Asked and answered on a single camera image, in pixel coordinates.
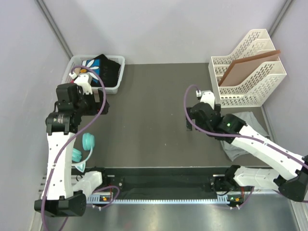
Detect cream perforated file organizer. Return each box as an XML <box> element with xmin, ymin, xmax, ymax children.
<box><xmin>208</xmin><ymin>29</ymin><xmax>287</xmax><ymax>108</ymax></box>

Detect black daisy print t-shirt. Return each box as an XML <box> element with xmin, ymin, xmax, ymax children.
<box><xmin>81</xmin><ymin>54</ymin><xmax>121</xmax><ymax>88</ymax></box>

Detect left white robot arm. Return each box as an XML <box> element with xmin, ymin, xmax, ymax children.
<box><xmin>34</xmin><ymin>83</ymin><xmax>109</xmax><ymax>218</ymax></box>

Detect teal cat ear headphones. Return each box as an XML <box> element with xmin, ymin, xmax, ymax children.
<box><xmin>72</xmin><ymin>133</ymin><xmax>95</xmax><ymax>173</ymax></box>

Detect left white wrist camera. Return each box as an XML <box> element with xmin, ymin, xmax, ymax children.
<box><xmin>69</xmin><ymin>72</ymin><xmax>93</xmax><ymax>95</ymax></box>

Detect white slotted cable duct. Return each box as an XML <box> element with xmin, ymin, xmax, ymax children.
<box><xmin>86</xmin><ymin>193</ymin><xmax>231</xmax><ymax>205</ymax></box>

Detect grey t-shirt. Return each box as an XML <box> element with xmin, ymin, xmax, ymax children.
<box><xmin>221</xmin><ymin>111</ymin><xmax>270</xmax><ymax>162</ymax></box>

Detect brown cardboard sheet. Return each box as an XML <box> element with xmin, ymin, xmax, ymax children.
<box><xmin>218</xmin><ymin>50</ymin><xmax>281</xmax><ymax>87</ymax></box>

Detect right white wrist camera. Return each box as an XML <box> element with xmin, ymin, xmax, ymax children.
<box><xmin>196</xmin><ymin>90</ymin><xmax>215</xmax><ymax>109</ymax></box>

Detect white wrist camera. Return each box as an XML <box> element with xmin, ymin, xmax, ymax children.
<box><xmin>69</xmin><ymin>72</ymin><xmax>93</xmax><ymax>95</ymax></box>
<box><xmin>196</xmin><ymin>90</ymin><xmax>215</xmax><ymax>109</ymax></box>

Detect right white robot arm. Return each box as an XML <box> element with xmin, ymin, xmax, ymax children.
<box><xmin>185</xmin><ymin>103</ymin><xmax>308</xmax><ymax>202</ymax></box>

